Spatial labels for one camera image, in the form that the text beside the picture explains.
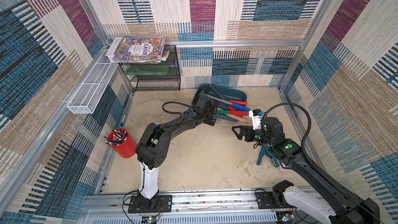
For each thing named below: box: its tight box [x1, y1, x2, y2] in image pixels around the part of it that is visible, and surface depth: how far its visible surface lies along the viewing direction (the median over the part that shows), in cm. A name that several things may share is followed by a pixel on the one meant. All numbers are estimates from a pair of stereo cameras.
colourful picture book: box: [112, 36, 166, 64], surface depth 81 cm
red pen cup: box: [103, 128, 138, 159], surface depth 79 cm
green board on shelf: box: [124, 64, 169, 76], surface depth 104 cm
